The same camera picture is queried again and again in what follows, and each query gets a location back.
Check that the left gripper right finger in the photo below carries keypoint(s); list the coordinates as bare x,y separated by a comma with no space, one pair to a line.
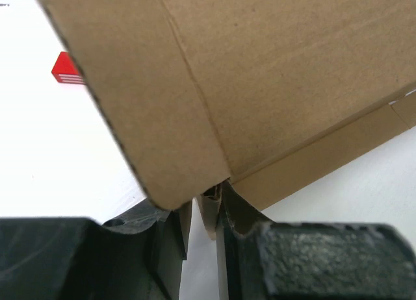
261,259

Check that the red rectangular block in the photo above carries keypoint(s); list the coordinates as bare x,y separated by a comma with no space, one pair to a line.
64,70

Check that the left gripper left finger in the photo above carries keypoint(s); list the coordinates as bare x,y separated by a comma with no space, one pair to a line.
136,255

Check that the cardboard box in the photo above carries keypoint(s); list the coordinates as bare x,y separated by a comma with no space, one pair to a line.
271,94

